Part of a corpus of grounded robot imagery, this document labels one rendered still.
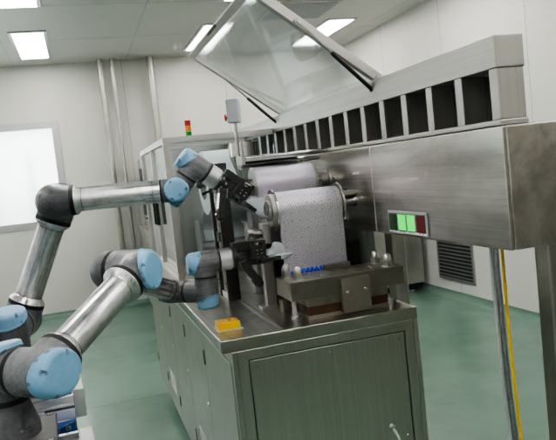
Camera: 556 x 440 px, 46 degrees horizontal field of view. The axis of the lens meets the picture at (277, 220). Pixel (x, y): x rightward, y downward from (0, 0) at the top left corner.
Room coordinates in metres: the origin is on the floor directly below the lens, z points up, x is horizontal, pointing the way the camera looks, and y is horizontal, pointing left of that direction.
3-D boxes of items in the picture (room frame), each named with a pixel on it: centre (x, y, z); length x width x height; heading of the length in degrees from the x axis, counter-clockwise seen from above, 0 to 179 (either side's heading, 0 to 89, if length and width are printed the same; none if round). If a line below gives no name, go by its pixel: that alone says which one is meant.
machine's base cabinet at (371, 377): (3.25, 0.23, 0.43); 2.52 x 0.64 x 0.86; 16
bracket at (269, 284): (2.36, 0.07, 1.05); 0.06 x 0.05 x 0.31; 106
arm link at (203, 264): (2.20, 0.26, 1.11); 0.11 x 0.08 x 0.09; 106
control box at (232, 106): (2.87, 0.15, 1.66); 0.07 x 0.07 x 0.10; 84
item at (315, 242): (2.31, -0.12, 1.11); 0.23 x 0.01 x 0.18; 106
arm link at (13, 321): (2.05, 0.88, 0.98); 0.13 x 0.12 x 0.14; 7
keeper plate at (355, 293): (2.12, -0.23, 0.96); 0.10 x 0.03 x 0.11; 106
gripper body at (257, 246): (2.24, 0.11, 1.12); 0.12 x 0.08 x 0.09; 106
